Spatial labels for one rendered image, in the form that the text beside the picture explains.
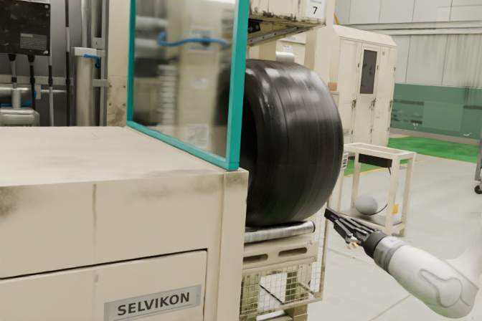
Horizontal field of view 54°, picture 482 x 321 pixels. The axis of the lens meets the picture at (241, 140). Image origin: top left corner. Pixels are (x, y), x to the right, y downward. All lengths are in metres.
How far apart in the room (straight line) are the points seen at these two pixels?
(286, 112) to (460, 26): 12.02
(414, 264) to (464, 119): 11.96
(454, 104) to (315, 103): 11.78
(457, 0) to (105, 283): 13.09
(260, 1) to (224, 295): 1.28
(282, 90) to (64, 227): 0.91
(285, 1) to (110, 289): 1.43
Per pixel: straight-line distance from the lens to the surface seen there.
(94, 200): 0.66
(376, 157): 4.47
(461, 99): 13.13
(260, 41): 1.99
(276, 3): 1.88
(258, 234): 1.55
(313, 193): 1.50
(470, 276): 1.34
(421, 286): 1.20
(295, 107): 1.41
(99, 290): 0.71
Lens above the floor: 1.42
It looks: 8 degrees down
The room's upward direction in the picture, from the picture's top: 4 degrees clockwise
